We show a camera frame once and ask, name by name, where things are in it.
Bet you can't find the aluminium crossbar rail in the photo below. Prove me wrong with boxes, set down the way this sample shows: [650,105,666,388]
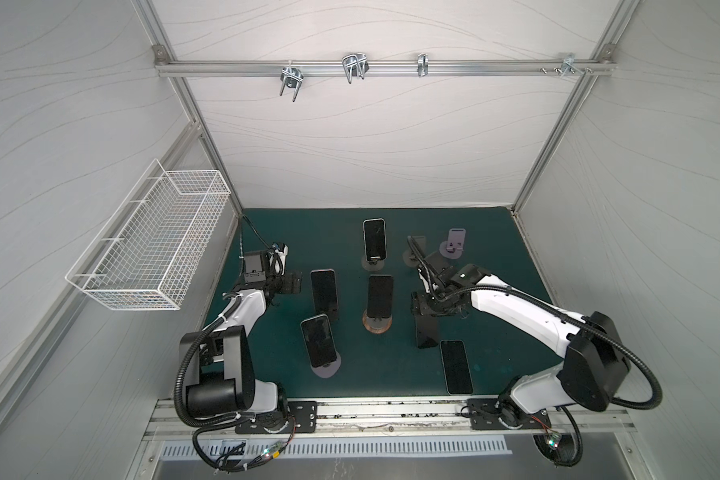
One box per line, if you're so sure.
[155,56,617,78]

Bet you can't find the grey round phone stand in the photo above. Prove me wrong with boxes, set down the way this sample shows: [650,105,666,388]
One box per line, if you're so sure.
[403,236,427,268]

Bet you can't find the white slotted cable duct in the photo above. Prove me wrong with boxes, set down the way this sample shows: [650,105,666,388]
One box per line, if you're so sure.
[159,435,513,461]

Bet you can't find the phone from lilac front stand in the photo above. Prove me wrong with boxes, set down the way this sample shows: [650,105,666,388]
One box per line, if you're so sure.
[300,314,338,368]

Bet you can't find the green table mat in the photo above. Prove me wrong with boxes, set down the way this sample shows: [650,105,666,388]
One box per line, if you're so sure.
[179,207,595,401]

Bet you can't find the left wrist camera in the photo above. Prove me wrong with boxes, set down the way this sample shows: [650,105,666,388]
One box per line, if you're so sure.
[270,242,288,275]

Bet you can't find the white round phone stand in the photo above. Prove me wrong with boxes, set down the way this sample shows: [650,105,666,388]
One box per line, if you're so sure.
[361,257,385,272]

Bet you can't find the aluminium front rail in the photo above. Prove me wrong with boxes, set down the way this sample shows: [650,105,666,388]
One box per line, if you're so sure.
[143,396,637,440]

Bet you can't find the phone from lilac back stand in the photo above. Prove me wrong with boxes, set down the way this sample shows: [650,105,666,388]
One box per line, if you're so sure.
[414,313,440,349]

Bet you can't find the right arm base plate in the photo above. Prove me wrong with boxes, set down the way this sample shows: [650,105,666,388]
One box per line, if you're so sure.
[459,398,551,431]

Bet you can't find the lilac back phone stand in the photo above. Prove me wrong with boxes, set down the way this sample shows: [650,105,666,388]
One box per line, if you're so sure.
[439,228,467,260]

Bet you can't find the metal bracket with bolts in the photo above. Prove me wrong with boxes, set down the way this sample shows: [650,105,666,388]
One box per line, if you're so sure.
[539,54,594,78]

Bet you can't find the metal u-bolt on crossbar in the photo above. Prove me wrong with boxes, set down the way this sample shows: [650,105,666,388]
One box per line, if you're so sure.
[341,53,369,84]

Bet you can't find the wooden round phone stand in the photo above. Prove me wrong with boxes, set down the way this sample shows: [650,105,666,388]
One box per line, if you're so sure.
[362,311,392,335]

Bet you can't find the phone from lilac stand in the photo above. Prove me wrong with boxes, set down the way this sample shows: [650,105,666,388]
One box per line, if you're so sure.
[300,314,338,368]
[414,313,440,349]

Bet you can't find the metal clamp on crossbar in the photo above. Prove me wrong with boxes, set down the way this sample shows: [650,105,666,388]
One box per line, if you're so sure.
[279,66,304,102]

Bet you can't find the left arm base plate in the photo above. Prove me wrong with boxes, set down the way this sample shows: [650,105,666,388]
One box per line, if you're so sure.
[235,400,317,435]

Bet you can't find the lilac phone stand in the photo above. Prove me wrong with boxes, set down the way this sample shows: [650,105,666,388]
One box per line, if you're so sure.
[311,353,342,379]
[439,228,467,260]

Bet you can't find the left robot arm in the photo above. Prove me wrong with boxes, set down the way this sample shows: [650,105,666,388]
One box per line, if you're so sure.
[172,244,302,432]

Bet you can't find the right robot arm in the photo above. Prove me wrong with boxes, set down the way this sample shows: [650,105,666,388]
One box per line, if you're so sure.
[414,253,663,427]

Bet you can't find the lilac front phone stand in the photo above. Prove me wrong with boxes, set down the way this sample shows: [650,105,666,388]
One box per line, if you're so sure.
[311,353,342,379]

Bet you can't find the phone from grey stand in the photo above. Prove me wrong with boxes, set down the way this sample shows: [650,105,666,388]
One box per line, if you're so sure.
[440,340,473,395]

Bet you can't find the phone on wooden stand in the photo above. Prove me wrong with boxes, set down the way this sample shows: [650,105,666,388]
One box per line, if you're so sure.
[367,275,394,319]

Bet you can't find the phone on white stand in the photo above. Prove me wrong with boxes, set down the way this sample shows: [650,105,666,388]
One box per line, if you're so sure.
[362,218,387,263]

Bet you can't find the pink phone on black stand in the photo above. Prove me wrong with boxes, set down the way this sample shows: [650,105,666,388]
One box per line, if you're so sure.
[310,269,339,322]

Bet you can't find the small metal bracket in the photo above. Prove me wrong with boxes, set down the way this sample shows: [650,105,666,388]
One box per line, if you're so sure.
[417,53,429,78]

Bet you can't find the white wire basket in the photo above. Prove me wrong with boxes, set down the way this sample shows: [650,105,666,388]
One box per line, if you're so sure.
[65,159,230,311]

